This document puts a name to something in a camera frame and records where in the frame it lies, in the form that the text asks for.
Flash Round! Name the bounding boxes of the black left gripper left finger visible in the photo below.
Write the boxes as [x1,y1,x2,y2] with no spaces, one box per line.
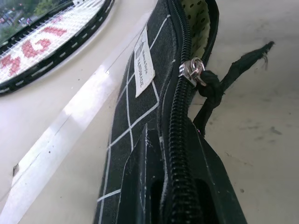
[116,123,169,224]

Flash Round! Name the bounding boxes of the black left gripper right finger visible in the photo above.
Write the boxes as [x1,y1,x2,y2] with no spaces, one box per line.
[192,118,249,224]

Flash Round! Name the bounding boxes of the black white-grid zipper pouch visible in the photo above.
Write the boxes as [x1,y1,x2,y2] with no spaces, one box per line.
[92,0,276,224]

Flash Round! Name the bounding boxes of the clear tape strip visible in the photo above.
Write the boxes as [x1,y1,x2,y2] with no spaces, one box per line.
[0,22,150,224]

